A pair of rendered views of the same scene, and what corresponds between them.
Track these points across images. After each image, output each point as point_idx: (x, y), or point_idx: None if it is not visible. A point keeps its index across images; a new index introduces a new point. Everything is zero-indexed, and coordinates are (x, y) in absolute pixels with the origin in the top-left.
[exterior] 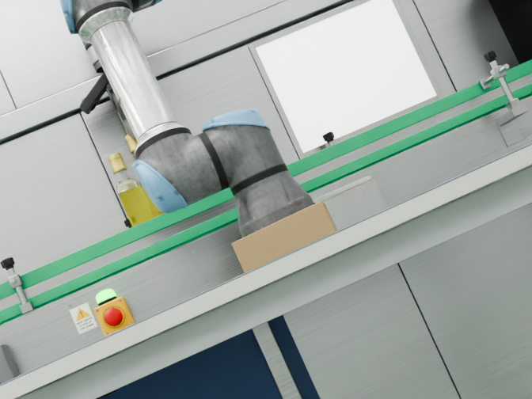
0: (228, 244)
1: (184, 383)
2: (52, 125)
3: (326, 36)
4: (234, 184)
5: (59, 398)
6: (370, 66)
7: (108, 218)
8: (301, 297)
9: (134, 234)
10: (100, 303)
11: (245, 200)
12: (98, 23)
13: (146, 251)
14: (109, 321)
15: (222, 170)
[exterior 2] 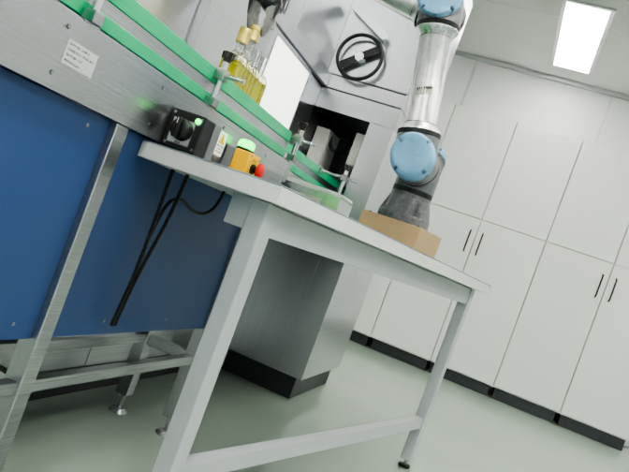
0: (272, 166)
1: (206, 235)
2: None
3: (289, 66)
4: (420, 190)
5: (321, 242)
6: (284, 102)
7: None
8: (399, 275)
9: (258, 112)
10: (248, 150)
11: (419, 204)
12: (452, 35)
13: (254, 128)
14: (259, 174)
15: (431, 181)
